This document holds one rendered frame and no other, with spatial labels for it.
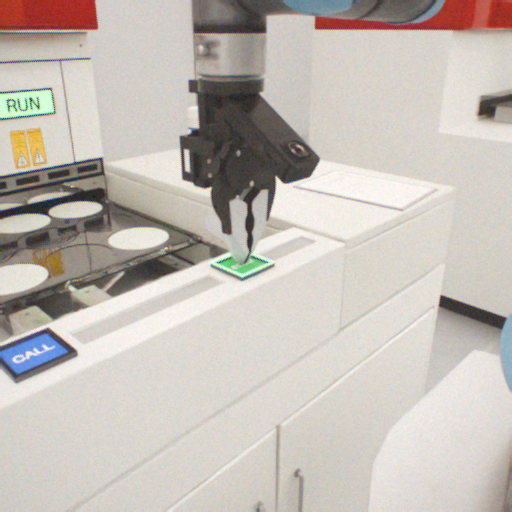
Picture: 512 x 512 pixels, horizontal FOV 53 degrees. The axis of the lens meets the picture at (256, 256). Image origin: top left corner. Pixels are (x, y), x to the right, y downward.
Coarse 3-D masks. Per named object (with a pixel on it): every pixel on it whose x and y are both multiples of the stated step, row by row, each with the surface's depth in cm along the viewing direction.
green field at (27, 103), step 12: (0, 96) 91; (12, 96) 92; (24, 96) 93; (36, 96) 95; (48, 96) 97; (0, 108) 91; (12, 108) 93; (24, 108) 94; (36, 108) 96; (48, 108) 97
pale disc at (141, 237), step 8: (120, 232) 90; (128, 232) 90; (136, 232) 90; (144, 232) 90; (152, 232) 90; (160, 232) 90; (112, 240) 86; (120, 240) 86; (128, 240) 86; (136, 240) 86; (144, 240) 86; (152, 240) 86; (160, 240) 86; (128, 248) 83; (136, 248) 83
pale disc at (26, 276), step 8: (16, 264) 78; (24, 264) 78; (32, 264) 78; (0, 272) 75; (8, 272) 75; (16, 272) 75; (24, 272) 75; (32, 272) 75; (40, 272) 75; (0, 280) 73; (8, 280) 73; (16, 280) 73; (24, 280) 73; (32, 280) 73; (40, 280) 73; (0, 288) 70; (8, 288) 70; (16, 288) 70; (24, 288) 70
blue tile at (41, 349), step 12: (48, 336) 48; (12, 348) 46; (24, 348) 46; (36, 348) 46; (48, 348) 46; (60, 348) 46; (12, 360) 44; (24, 360) 44; (36, 360) 44; (48, 360) 44
